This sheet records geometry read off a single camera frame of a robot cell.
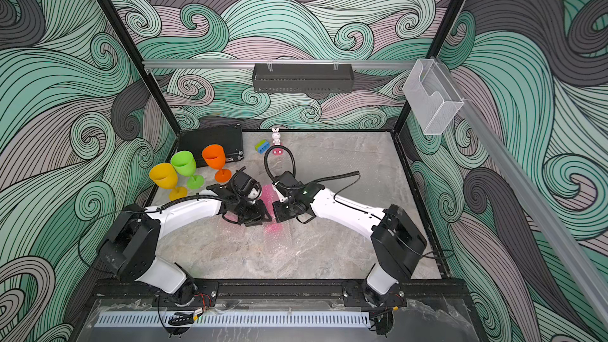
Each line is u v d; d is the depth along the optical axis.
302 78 0.95
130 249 0.43
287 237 0.76
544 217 0.49
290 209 0.62
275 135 1.10
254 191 0.74
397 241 0.43
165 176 0.84
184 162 0.90
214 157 0.91
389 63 0.97
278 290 0.74
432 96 0.78
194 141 1.15
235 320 0.73
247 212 0.73
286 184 0.64
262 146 1.10
